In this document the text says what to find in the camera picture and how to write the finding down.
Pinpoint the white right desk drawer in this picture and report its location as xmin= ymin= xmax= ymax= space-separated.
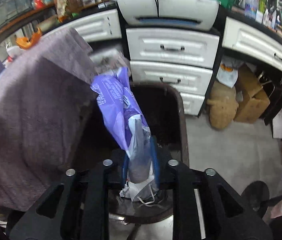
xmin=222 ymin=17 xmax=282 ymax=71

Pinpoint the white printer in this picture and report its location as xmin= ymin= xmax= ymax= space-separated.
xmin=117 ymin=0 xmax=220 ymax=31

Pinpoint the cardboard box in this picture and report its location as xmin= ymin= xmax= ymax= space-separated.
xmin=234 ymin=64 xmax=270 ymax=124

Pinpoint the purple striped tablecloth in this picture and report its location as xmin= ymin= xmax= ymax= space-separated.
xmin=0 ymin=28 xmax=96 ymax=211

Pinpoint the orange peel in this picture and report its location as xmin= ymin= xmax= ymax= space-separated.
xmin=16 ymin=28 xmax=42 ymax=50

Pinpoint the red tin canister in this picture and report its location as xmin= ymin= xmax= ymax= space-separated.
xmin=33 ymin=0 xmax=45 ymax=10

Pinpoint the white middle drawer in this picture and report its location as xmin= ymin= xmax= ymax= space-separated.
xmin=130 ymin=61 xmax=213 ymax=95

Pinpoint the purple plastic bag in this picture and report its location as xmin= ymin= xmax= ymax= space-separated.
xmin=90 ymin=67 xmax=154 ymax=183

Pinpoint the white orange-print plastic bag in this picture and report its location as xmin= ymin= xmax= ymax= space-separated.
xmin=216 ymin=56 xmax=241 ymax=88

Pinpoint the water bottle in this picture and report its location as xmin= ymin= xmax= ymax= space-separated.
xmin=245 ymin=0 xmax=258 ymax=20

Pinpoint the black stool base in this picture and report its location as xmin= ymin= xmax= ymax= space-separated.
xmin=241 ymin=180 xmax=270 ymax=217

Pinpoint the brown trash bin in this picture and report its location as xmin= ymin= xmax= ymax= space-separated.
xmin=74 ymin=82 xmax=189 ymax=224

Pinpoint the white left cabinet drawer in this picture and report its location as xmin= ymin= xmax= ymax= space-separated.
xmin=44 ymin=9 xmax=122 ymax=43

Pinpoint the white face mask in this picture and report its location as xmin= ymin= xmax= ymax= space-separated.
xmin=119 ymin=169 xmax=159 ymax=206

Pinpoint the white upper drawer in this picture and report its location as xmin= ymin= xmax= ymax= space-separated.
xmin=126 ymin=28 xmax=220 ymax=69

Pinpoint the white lower drawer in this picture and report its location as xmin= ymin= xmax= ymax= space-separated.
xmin=180 ymin=93 xmax=205 ymax=116

